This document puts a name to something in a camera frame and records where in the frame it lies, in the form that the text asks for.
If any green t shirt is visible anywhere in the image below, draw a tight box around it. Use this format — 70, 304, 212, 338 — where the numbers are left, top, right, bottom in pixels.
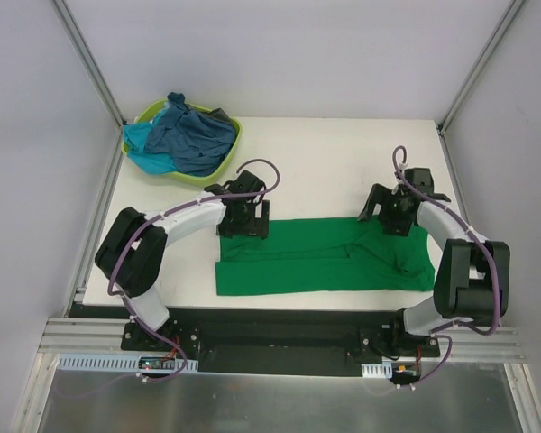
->
215, 217, 435, 297

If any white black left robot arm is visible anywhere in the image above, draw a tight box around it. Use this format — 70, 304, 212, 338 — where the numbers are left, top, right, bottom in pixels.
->
95, 170, 270, 351

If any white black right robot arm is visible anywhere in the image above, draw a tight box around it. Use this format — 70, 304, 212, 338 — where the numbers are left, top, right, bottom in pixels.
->
358, 168, 510, 356

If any dark blue t shirt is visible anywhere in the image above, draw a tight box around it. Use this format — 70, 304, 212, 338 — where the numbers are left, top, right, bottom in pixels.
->
146, 92, 237, 177

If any grey t shirt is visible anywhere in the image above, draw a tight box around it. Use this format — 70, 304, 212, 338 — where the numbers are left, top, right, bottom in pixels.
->
206, 108, 233, 125

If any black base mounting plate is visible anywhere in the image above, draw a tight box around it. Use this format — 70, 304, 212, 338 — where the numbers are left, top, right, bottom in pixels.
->
69, 305, 440, 377

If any teal t shirt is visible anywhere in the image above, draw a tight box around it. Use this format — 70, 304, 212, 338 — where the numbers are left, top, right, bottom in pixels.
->
123, 122, 175, 176

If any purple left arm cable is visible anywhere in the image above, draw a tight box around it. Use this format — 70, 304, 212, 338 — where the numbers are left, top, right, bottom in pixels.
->
106, 158, 281, 384

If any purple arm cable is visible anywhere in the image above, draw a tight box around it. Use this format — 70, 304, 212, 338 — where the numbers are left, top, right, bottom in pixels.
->
106, 158, 281, 384
364, 144, 501, 398

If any right aluminium frame post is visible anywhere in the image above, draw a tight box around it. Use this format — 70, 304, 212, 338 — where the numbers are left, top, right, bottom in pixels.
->
436, 0, 528, 136

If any aluminium frame post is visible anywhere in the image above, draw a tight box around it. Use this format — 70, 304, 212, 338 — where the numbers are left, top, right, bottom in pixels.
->
436, 0, 528, 136
50, 0, 127, 128

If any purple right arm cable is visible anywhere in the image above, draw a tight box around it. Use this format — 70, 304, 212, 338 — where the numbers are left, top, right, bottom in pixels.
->
364, 144, 501, 398

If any right white slotted cable duct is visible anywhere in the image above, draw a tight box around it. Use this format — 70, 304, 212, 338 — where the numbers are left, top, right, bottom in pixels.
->
361, 361, 393, 380

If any white slotted cable duct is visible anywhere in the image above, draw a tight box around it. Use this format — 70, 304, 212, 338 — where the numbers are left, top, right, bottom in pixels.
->
361, 361, 393, 380
58, 354, 198, 374

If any left white slotted cable duct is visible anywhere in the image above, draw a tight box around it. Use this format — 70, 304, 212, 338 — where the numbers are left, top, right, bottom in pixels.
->
58, 354, 198, 374

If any left aluminium frame post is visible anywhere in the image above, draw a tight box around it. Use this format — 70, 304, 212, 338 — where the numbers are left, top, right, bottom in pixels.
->
50, 0, 127, 128

